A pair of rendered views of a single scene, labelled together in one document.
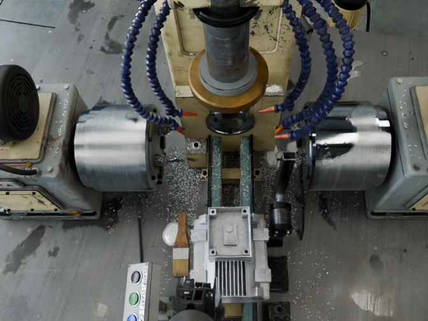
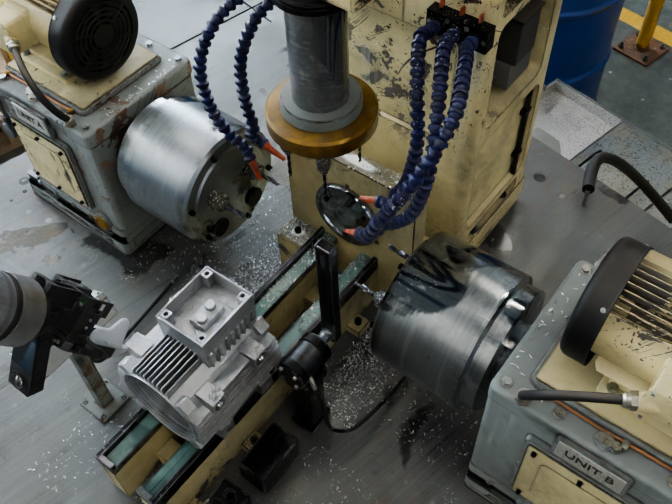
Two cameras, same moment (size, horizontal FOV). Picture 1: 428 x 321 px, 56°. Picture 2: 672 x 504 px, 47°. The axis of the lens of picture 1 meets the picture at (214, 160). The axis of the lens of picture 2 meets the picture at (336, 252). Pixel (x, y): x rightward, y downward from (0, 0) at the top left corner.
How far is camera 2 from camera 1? 0.62 m
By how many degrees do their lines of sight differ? 21
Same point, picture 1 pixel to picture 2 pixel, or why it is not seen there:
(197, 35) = (352, 68)
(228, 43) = (298, 43)
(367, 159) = (455, 339)
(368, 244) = not seen: outside the picture
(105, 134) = (170, 125)
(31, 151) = (83, 99)
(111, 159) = (156, 157)
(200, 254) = not seen: hidden behind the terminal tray
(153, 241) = not seen: hidden behind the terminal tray
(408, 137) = (531, 340)
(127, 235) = (141, 294)
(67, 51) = (257, 56)
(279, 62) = (449, 165)
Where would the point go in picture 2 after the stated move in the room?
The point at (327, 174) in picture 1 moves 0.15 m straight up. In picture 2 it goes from (394, 330) to (397, 275)
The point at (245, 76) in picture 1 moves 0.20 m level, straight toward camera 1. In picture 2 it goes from (328, 113) to (235, 190)
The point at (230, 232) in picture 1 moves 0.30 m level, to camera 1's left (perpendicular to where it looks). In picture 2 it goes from (207, 309) to (66, 238)
